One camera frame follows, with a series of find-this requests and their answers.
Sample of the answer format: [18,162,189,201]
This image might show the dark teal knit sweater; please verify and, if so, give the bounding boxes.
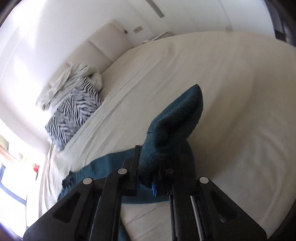
[57,84,204,241]

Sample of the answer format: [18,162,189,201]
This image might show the zebra print pillow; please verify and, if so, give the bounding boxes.
[45,78,102,151]

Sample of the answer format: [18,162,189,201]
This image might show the beige bed sheet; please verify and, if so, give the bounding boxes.
[41,32,295,240]

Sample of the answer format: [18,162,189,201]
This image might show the crumpled white duvet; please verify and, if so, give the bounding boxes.
[36,62,103,110]

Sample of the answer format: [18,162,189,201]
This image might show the beige padded headboard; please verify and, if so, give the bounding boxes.
[48,21,133,87]

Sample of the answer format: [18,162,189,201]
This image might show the white built-in wardrobe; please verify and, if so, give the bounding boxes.
[128,0,275,38]

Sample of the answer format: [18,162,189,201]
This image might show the wall power socket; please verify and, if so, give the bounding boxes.
[133,26,143,34]

